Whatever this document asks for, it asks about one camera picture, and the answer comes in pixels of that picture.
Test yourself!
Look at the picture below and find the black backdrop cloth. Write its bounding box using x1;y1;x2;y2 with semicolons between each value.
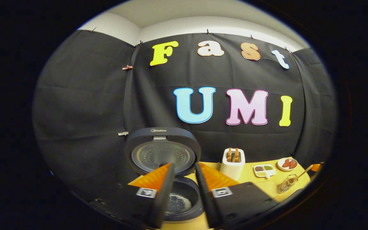
32;29;338;198

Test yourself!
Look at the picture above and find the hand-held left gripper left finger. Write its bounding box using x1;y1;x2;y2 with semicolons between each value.
90;163;175;229

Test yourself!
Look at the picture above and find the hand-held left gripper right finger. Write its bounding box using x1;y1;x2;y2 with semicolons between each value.
195;162;279;229

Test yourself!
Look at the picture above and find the metal wire chopstick holder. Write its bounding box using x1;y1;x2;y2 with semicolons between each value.
278;174;298;194

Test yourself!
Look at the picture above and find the dark blue rice cooker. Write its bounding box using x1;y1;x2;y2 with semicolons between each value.
124;127;205;222

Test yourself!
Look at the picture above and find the white toaster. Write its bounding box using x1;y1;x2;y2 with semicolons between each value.
220;148;246;181

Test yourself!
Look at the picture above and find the white round plate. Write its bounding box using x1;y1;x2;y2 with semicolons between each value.
277;157;298;172

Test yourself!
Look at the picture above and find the white divided dish of beans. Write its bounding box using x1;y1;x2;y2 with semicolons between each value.
254;165;276;178

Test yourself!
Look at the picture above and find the wooden spoon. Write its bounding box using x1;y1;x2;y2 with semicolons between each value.
286;164;314;189

